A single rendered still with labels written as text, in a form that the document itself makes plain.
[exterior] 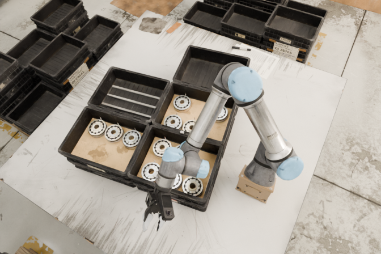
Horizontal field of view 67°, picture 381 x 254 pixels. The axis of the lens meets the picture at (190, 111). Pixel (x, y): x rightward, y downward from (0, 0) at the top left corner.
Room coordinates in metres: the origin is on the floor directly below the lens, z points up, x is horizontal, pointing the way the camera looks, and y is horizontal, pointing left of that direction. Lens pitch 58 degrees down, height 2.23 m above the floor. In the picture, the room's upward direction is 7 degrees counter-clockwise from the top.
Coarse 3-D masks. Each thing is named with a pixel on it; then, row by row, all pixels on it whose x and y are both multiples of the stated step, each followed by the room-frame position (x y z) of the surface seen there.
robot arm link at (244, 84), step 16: (240, 64) 0.71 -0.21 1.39; (224, 80) 0.66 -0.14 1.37; (240, 80) 0.60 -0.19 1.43; (256, 80) 0.60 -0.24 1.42; (240, 96) 0.56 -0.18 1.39; (256, 96) 0.56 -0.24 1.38; (256, 112) 0.54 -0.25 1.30; (256, 128) 0.51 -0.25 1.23; (272, 128) 0.50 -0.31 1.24; (272, 144) 0.46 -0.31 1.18; (288, 144) 0.47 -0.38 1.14; (272, 160) 0.41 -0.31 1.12; (288, 160) 0.40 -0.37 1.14; (288, 176) 0.35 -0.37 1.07
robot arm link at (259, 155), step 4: (260, 140) 0.57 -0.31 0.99; (260, 144) 0.54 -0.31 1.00; (260, 148) 0.53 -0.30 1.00; (264, 148) 0.51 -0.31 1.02; (256, 152) 0.52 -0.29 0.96; (260, 152) 0.51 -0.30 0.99; (264, 152) 0.49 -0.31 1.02; (256, 156) 0.50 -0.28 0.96; (260, 156) 0.49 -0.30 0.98; (264, 156) 0.48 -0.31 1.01; (260, 160) 0.47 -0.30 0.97; (264, 160) 0.47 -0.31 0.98; (268, 164) 0.45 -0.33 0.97
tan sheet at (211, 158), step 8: (152, 144) 0.69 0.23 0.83; (176, 144) 0.68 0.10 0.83; (152, 152) 0.65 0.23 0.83; (200, 152) 0.61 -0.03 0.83; (144, 160) 0.60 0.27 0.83; (152, 160) 0.60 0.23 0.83; (160, 160) 0.59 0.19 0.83; (208, 160) 0.56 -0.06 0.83; (184, 176) 0.49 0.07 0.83; (208, 176) 0.48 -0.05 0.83
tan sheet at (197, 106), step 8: (176, 96) 0.99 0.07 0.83; (192, 104) 0.92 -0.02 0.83; (200, 104) 0.91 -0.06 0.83; (168, 112) 0.88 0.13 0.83; (184, 112) 0.87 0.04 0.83; (192, 112) 0.86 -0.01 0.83; (200, 112) 0.86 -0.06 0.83; (184, 120) 0.82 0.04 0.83; (216, 128) 0.74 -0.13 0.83; (224, 128) 0.74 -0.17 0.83; (208, 136) 0.70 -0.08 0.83; (216, 136) 0.69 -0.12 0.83
